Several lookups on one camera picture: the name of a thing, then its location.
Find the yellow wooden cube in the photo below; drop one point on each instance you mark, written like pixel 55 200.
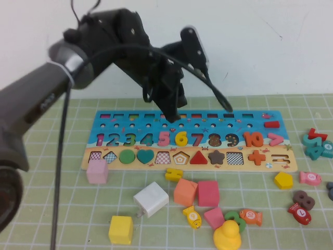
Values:
pixel 120 231

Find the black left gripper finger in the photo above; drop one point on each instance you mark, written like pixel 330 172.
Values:
pixel 171 114
pixel 183 100

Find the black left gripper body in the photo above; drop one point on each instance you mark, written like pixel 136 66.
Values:
pixel 164 83

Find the brown wooden star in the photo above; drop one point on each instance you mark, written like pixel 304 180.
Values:
pixel 216 157

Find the white charger plug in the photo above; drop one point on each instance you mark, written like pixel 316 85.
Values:
pixel 152 200

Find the yellow rubber duck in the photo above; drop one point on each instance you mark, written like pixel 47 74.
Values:
pixel 227 237

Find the orange wooden cube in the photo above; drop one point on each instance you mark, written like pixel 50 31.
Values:
pixel 184 194

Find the dark pink wooden cube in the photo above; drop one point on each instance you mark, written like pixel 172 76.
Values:
pixel 208 195

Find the yellow wooden equals sign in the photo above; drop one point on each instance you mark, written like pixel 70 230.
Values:
pixel 173 174

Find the orange wooden number ten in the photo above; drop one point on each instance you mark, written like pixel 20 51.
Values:
pixel 247 140

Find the pink trapezoid wooden block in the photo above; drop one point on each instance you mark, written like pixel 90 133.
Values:
pixel 213 217

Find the pink wooden fish five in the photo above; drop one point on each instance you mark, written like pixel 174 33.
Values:
pixel 310 178

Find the light pink wooden cube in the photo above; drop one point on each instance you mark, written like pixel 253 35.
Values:
pixel 96 173

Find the yellow wooden fish nine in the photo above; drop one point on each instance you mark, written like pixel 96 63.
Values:
pixel 192 216

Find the teal wooden number five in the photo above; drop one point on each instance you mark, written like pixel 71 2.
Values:
pixel 308 142

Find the red wooden minus sign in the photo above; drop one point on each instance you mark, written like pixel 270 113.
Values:
pixel 271 125

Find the red wooden fish seven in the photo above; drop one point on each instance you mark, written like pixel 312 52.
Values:
pixel 301 213

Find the teal wooden heart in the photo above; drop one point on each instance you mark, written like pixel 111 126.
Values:
pixel 145 156

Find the red wooden number piece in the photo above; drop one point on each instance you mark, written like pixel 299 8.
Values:
pixel 318 136

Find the blue number shape puzzle board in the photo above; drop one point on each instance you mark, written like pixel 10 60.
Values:
pixel 239 120

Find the yellow wooden pentagon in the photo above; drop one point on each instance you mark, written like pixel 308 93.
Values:
pixel 283 181

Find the pink wooden number five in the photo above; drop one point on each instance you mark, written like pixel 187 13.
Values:
pixel 164 134

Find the green checked tablecloth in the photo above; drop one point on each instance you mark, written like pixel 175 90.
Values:
pixel 104 208

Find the orange wooden plus sign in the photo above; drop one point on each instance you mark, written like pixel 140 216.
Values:
pixel 256 157

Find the teal wooden fish four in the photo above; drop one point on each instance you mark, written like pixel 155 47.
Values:
pixel 328 147

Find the green wooden number three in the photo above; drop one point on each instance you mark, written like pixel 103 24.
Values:
pixel 231 216

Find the dark teal wooden piece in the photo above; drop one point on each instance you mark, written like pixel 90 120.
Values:
pixel 330 191

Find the brown wooden number eight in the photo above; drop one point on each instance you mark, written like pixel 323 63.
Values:
pixel 305 200

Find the orange wooden fish ten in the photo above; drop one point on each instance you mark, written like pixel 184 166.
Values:
pixel 251 216

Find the green wooden circle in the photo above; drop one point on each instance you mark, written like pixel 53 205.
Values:
pixel 127 157

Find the red wooden triangle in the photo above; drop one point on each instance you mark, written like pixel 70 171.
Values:
pixel 199 159

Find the teal wooden number four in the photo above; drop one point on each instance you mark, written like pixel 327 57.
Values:
pixel 313 153

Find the pink wooden greater-than sign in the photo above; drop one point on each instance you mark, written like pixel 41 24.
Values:
pixel 279 139

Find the yellow wooden number six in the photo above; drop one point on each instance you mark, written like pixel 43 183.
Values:
pixel 181 144

